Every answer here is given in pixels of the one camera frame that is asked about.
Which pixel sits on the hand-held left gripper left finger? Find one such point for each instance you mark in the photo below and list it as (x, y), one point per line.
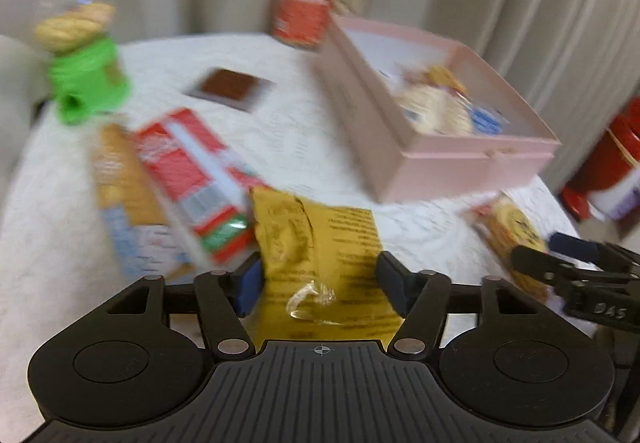
(249, 288)

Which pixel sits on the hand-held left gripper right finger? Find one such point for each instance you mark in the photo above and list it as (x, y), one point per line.
(395, 283)

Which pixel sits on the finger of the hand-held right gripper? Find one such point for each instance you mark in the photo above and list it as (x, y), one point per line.
(535, 263)
(575, 245)

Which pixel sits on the small bread packet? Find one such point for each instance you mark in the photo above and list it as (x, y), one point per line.
(507, 228)

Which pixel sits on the yellow snack bag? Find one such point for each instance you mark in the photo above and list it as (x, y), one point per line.
(330, 243)

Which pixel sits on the pink box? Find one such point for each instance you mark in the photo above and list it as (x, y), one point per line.
(450, 163)

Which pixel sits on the small blue white packet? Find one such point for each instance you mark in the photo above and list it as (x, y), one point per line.
(486, 120)

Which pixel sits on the rice cracker packet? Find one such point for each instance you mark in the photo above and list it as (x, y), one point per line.
(432, 110)

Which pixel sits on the white purple printed object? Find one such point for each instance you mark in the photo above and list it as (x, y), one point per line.
(625, 198)

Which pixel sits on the red container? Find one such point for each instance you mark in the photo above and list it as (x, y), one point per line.
(607, 163)

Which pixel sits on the red snack packet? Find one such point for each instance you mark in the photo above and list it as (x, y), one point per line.
(190, 173)

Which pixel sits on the long biscuit packet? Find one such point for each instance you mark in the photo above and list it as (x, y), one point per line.
(117, 193)

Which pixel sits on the brown chocolate packet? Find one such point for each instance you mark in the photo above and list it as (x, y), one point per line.
(227, 87)

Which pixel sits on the green candy dispenser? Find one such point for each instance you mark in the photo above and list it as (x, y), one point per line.
(87, 73)

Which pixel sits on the white chair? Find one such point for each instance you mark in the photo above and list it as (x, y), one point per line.
(17, 78)

